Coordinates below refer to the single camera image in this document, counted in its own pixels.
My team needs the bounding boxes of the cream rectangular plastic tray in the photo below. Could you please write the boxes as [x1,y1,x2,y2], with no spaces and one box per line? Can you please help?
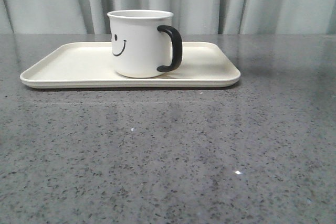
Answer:
[20,42,241,89]

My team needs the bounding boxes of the grey pleated curtain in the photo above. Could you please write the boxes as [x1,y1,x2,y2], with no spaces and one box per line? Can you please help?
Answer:
[1,0,335,35]

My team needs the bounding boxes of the white smiley mug black handle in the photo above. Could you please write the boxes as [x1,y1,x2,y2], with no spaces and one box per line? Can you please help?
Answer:
[107,9,183,78]

